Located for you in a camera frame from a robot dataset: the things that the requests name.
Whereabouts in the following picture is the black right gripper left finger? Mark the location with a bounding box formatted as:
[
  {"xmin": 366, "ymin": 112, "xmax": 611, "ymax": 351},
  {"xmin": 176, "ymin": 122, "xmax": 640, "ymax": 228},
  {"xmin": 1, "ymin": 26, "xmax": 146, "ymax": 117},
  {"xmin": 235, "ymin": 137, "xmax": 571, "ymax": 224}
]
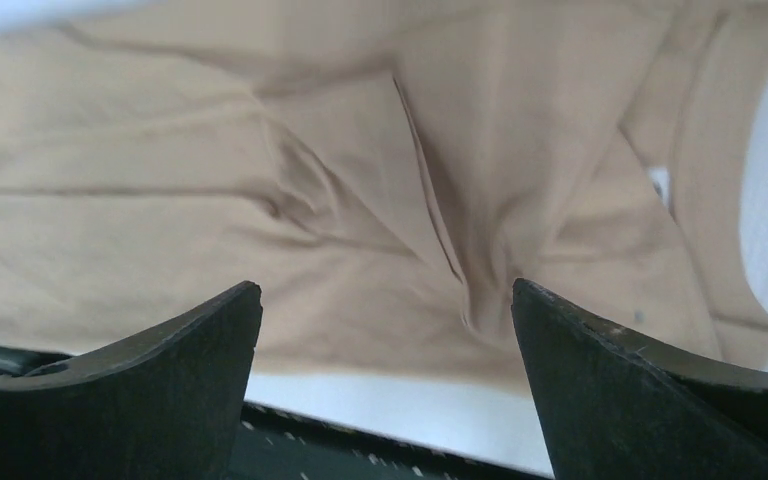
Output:
[{"xmin": 0, "ymin": 282, "xmax": 263, "ymax": 479}]

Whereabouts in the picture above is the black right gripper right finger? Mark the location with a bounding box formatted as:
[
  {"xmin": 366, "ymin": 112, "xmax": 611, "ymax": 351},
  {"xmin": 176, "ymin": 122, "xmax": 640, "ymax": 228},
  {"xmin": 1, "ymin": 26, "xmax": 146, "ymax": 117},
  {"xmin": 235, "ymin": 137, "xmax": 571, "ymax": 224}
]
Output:
[{"xmin": 511, "ymin": 279, "xmax": 768, "ymax": 479}]

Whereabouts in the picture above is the beige t shirt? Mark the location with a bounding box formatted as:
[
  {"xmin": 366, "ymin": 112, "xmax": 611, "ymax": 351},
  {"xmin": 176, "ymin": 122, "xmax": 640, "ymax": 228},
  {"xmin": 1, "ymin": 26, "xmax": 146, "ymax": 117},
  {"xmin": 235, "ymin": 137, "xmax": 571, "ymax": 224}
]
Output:
[{"xmin": 0, "ymin": 1, "xmax": 768, "ymax": 390}]

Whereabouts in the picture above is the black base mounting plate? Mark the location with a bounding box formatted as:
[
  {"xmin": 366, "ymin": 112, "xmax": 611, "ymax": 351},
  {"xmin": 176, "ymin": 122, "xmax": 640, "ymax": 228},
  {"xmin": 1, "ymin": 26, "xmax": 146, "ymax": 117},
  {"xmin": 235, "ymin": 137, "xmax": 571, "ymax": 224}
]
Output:
[{"xmin": 0, "ymin": 341, "xmax": 551, "ymax": 480}]

